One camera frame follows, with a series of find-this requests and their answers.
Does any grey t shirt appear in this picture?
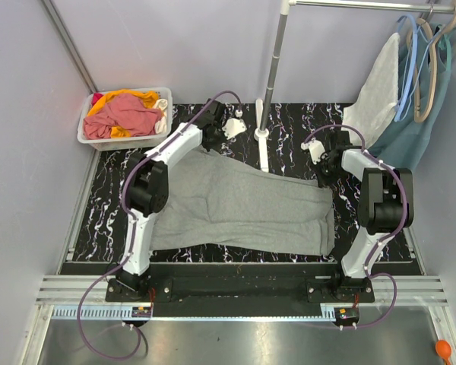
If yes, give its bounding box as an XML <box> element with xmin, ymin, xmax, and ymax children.
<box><xmin>152</xmin><ymin>148</ymin><xmax>334</xmax><ymax>256</ymax></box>

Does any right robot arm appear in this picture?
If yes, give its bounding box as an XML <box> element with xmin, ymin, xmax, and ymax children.
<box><xmin>309</xmin><ymin>131</ymin><xmax>414</xmax><ymax>295</ymax></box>

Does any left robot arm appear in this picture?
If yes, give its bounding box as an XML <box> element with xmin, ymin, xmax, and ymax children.
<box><xmin>115</xmin><ymin>100</ymin><xmax>226</xmax><ymax>291</ymax></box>

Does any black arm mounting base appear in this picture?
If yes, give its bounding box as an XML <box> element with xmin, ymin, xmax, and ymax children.
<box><xmin>106</xmin><ymin>262</ymin><xmax>375</xmax><ymax>319</ymax></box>

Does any white garment in basket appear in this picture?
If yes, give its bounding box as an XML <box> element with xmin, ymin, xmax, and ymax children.
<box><xmin>154</xmin><ymin>98</ymin><xmax>169</xmax><ymax>135</ymax></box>

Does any white hanging cloth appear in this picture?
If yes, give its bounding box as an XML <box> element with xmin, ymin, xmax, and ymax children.
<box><xmin>343</xmin><ymin>33</ymin><xmax>400</xmax><ymax>148</ymax></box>

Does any orange shirt in basket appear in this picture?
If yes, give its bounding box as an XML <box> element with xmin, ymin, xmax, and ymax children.
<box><xmin>87</xmin><ymin>88</ymin><xmax>160</xmax><ymax>138</ymax></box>

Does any pink shirt in basket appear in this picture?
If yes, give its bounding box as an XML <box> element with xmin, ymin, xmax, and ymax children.
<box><xmin>83</xmin><ymin>93</ymin><xmax>165</xmax><ymax>140</ymax></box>

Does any magenta garment in basket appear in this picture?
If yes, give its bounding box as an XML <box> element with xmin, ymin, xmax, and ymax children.
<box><xmin>90</xmin><ymin>93</ymin><xmax>103</xmax><ymax>106</ymax></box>

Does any blue plastic hanger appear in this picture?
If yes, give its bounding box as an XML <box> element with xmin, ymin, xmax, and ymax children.
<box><xmin>394</xmin><ymin>14</ymin><xmax>429</xmax><ymax>122</ymax></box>

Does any metal clothes rack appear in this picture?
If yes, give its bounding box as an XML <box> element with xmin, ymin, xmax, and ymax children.
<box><xmin>254</xmin><ymin>1</ymin><xmax>456</xmax><ymax>173</ymax></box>

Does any teal hanging garment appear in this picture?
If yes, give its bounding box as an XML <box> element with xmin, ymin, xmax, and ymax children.
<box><xmin>369</xmin><ymin>24</ymin><xmax>451</xmax><ymax>171</ymax></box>

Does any teal plastic hanger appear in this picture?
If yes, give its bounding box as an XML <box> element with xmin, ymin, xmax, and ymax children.
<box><xmin>436</xmin><ymin>35</ymin><xmax>452</xmax><ymax>72</ymax></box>

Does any orange ball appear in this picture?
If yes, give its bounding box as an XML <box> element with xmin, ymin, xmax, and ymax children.
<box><xmin>435</xmin><ymin>340</ymin><xmax>452</xmax><ymax>365</ymax></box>

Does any beige plastic hanger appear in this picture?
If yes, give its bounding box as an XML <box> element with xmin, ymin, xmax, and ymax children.
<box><xmin>413</xmin><ymin>1</ymin><xmax>456</xmax><ymax>123</ymax></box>

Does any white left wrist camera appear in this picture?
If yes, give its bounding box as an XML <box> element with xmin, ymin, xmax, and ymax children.
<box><xmin>222</xmin><ymin>109</ymin><xmax>246</xmax><ymax>140</ymax></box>

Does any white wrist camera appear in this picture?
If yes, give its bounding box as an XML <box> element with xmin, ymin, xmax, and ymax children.
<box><xmin>222</xmin><ymin>109</ymin><xmax>246</xmax><ymax>140</ymax></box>
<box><xmin>301</xmin><ymin>139</ymin><xmax>326</xmax><ymax>165</ymax></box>

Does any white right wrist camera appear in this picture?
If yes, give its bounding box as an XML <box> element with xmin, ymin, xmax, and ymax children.
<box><xmin>301</xmin><ymin>139</ymin><xmax>326</xmax><ymax>165</ymax></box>

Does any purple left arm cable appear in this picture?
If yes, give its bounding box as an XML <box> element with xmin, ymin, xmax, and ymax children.
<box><xmin>76</xmin><ymin>90</ymin><xmax>244</xmax><ymax>360</ymax></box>

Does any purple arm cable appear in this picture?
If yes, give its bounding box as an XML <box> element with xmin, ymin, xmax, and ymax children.
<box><xmin>76</xmin><ymin>90</ymin><xmax>244</xmax><ymax>360</ymax></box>
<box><xmin>302</xmin><ymin>123</ymin><xmax>410</xmax><ymax>331</ymax></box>

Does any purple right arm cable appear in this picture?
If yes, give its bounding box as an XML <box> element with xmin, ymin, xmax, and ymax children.
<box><xmin>302</xmin><ymin>123</ymin><xmax>410</xmax><ymax>331</ymax></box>

